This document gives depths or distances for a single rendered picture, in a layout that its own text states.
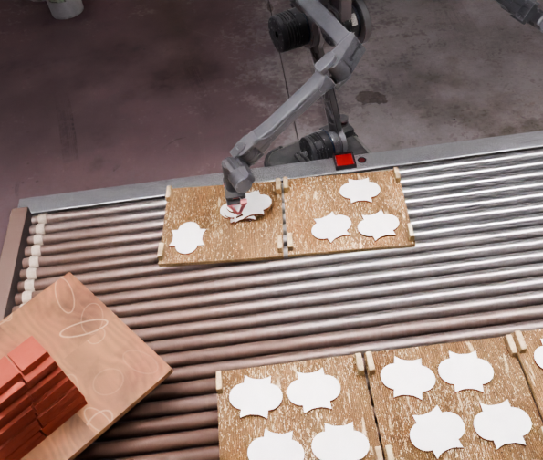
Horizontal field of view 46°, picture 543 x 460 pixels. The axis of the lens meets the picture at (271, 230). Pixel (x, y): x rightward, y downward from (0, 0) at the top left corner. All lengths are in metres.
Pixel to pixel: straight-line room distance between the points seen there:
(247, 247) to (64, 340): 0.64
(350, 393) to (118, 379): 0.62
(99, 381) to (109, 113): 2.82
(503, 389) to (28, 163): 3.18
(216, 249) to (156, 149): 1.97
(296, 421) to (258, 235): 0.66
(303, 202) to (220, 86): 2.30
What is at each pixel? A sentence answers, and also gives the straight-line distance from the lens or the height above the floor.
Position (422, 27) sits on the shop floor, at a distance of 4.88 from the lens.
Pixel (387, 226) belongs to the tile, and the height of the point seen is 0.94.
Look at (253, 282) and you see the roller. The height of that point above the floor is 0.91.
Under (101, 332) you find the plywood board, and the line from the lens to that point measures 1.89.
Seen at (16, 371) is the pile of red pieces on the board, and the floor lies 1.29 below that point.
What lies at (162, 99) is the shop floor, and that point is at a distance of 4.39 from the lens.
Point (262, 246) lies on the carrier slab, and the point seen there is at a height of 0.94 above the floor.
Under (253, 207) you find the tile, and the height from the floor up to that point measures 0.97.
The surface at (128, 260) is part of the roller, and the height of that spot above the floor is 0.92.
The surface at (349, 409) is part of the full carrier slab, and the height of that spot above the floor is 0.94.
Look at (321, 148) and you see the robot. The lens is 3.24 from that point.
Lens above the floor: 2.53
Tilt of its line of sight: 48 degrees down
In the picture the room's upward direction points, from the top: 8 degrees counter-clockwise
